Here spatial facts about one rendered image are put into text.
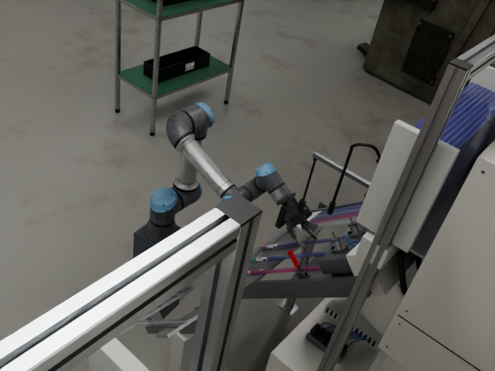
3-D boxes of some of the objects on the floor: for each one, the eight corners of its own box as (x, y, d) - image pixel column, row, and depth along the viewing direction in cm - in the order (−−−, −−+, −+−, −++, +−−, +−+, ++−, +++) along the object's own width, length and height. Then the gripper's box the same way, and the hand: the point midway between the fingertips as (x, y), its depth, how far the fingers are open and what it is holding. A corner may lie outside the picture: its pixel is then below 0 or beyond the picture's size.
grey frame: (191, 393, 244) (261, -18, 128) (287, 302, 296) (401, -47, 180) (282, 479, 220) (471, 71, 104) (370, 365, 272) (562, 7, 156)
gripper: (281, 200, 196) (311, 247, 195) (301, 186, 205) (331, 230, 205) (267, 208, 203) (297, 254, 202) (288, 194, 212) (317, 238, 211)
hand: (308, 242), depth 205 cm, fingers open, 7 cm apart
